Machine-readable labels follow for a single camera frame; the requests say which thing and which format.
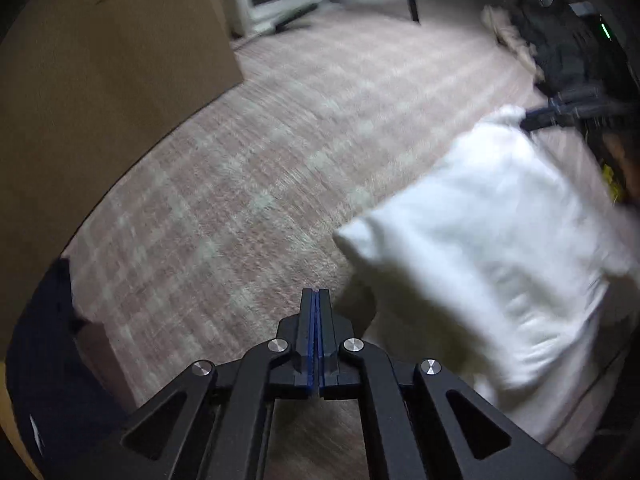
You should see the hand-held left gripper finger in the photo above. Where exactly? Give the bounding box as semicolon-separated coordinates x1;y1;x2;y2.
57;287;317;480
319;287;576;480

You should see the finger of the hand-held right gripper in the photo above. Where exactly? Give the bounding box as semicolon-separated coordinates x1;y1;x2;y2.
520;102;626;133
547;86;608;107

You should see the white shirt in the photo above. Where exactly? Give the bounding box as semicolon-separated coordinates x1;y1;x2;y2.
334;105;640;446

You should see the beige crumpled cloth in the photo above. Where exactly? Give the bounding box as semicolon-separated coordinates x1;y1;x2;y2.
481;4;543;78

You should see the plaid beige blanket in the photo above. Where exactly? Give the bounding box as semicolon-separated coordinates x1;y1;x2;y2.
62;0;626;480

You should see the dark navy cloth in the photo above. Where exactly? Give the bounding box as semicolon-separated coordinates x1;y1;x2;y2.
5;257;133;480

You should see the brown wooden board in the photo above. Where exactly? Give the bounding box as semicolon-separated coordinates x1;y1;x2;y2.
0;0;246;356

